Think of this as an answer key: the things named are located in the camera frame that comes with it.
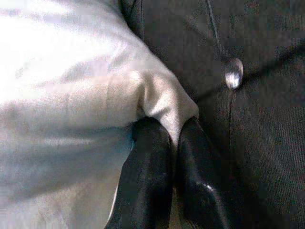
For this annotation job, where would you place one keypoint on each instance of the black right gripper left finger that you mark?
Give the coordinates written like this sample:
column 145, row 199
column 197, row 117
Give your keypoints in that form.
column 147, row 186

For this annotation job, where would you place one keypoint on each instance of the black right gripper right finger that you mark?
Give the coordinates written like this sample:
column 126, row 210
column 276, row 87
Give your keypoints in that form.
column 197, row 190

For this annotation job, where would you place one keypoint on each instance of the white pillow with tree print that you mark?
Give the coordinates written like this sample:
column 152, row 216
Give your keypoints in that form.
column 71, row 107

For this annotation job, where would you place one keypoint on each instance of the dark tufted headboard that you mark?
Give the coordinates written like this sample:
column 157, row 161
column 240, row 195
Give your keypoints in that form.
column 262, row 143

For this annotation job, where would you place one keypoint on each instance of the shiny headboard button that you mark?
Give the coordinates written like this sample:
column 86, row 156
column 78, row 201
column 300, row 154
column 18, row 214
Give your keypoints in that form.
column 234, row 72

